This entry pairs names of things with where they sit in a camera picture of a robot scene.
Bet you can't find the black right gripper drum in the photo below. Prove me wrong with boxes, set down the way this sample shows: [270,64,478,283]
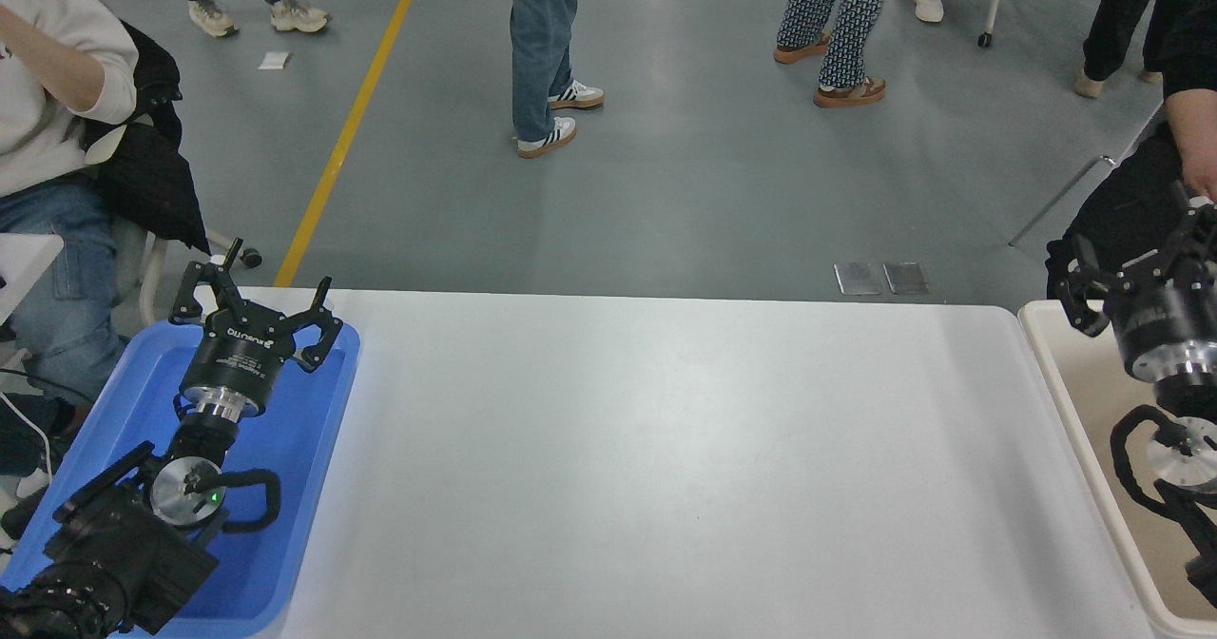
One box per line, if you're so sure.
[1106,259,1217,361]

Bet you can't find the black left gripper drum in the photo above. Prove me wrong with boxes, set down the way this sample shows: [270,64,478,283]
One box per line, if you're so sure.
[179,302,298,410]

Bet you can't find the person's hand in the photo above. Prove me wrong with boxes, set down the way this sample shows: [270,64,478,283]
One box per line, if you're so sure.
[1187,149,1217,204]

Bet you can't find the white chair with casters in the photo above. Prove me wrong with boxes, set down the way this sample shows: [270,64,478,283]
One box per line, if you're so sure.
[114,219,263,328]

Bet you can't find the blue plastic tray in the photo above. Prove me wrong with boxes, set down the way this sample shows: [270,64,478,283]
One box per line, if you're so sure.
[0,320,362,638]

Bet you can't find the black jacket on chair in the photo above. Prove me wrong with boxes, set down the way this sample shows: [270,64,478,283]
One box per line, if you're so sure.
[81,19,212,255]

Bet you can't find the large pale bin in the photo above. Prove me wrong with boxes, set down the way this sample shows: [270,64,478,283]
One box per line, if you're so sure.
[1017,300,1217,639]

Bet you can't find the small white side table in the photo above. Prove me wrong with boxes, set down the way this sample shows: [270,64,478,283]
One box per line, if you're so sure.
[0,233,65,326]

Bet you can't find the metal floor plate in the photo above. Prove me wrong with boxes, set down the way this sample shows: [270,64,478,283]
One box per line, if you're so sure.
[834,262,883,296]
[882,261,931,296]

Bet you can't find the seated person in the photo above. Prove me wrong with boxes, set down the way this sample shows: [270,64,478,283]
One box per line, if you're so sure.
[0,0,141,404]

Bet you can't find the person in black trousers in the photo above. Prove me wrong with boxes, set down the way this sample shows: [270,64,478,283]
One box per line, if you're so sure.
[1074,0,1180,99]

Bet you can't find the white rolling chair base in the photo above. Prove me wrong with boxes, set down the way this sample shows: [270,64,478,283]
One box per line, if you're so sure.
[941,0,1064,48]

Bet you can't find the person in blue jeans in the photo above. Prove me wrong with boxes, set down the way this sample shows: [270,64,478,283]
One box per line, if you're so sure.
[485,0,606,160]

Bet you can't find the person in patterned trousers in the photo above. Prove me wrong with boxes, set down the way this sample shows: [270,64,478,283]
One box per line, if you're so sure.
[773,0,909,109]

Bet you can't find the black cable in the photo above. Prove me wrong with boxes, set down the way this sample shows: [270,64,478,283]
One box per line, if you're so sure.
[0,368,96,408]

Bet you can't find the white cable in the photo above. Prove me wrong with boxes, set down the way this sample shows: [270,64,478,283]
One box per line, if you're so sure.
[0,392,54,488]

